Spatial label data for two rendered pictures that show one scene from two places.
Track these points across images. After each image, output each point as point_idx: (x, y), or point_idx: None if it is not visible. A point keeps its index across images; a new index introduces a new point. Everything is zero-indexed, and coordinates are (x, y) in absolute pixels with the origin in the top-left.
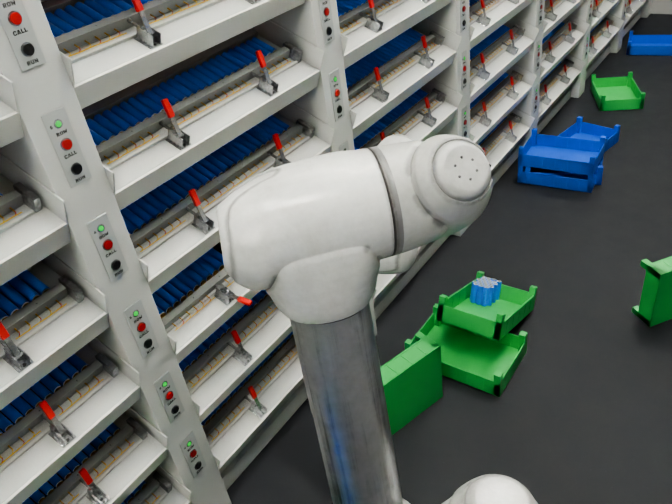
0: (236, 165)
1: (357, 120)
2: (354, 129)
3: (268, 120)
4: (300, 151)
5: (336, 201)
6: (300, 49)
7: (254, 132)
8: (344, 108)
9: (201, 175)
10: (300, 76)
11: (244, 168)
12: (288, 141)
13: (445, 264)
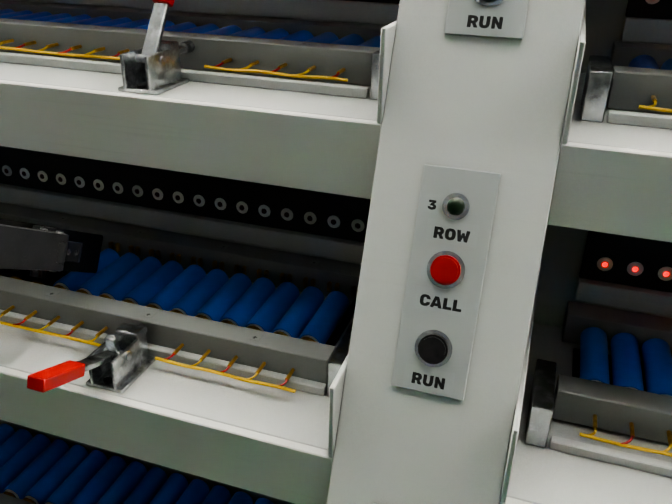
0: (86, 25)
1: (650, 146)
2: (584, 158)
3: (348, 36)
4: (274, 95)
5: None
6: None
7: (267, 32)
8: (538, 6)
9: (32, 18)
10: None
11: (88, 38)
12: (297, 72)
13: None
